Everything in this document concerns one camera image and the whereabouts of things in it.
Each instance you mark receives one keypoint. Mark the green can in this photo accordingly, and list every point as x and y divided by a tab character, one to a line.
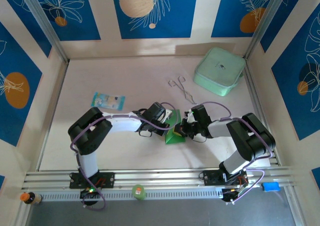
138	192

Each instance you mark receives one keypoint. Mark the aluminium frame post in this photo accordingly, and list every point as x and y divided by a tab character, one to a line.
262	23
42	21

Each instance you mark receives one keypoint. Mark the mint green zip pouch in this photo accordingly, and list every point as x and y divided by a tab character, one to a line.
217	71

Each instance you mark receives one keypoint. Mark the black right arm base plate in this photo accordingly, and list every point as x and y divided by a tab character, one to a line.
211	178

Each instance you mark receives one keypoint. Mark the bottle with orange cap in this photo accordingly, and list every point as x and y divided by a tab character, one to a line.
30	198

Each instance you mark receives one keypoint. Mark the metal forceps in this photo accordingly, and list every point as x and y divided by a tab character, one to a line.
185	93

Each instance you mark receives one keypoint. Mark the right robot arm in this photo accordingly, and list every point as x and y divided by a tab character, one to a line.
220	129

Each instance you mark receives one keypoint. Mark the blue wet wipes packet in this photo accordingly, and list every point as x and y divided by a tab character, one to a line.
105	101

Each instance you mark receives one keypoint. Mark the blue box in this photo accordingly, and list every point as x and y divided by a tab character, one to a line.
270	186

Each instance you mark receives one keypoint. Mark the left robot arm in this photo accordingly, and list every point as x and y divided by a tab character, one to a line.
125	123

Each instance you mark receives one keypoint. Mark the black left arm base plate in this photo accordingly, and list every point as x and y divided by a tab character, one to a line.
108	179

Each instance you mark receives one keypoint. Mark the black electronics board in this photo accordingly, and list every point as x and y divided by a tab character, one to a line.
90	193
231	194

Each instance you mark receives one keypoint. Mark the aluminium side rail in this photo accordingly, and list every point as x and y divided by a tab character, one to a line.
253	86
59	93

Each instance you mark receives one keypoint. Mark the green cloth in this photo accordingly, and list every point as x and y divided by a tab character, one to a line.
175	139

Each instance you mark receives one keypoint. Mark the aluminium rail frame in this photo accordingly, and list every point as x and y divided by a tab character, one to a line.
155	177

